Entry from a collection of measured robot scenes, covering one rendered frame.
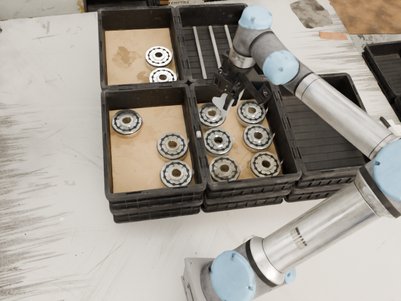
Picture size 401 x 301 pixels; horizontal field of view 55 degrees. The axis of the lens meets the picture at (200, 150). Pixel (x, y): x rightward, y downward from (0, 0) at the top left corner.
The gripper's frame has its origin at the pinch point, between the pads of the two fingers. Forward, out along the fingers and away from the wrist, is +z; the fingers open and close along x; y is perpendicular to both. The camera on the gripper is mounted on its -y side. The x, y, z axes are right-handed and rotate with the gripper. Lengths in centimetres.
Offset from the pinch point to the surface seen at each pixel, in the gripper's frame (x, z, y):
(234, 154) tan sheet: 1.0, 17.0, -7.6
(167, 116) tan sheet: 3.1, 18.6, 19.9
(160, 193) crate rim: 31.9, 10.5, 0.8
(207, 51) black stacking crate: -32.3, 16.0, 27.8
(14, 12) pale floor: -52, 106, 192
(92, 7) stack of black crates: -69, 74, 131
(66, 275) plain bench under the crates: 61, 37, 11
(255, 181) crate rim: 11.5, 7.4, -19.1
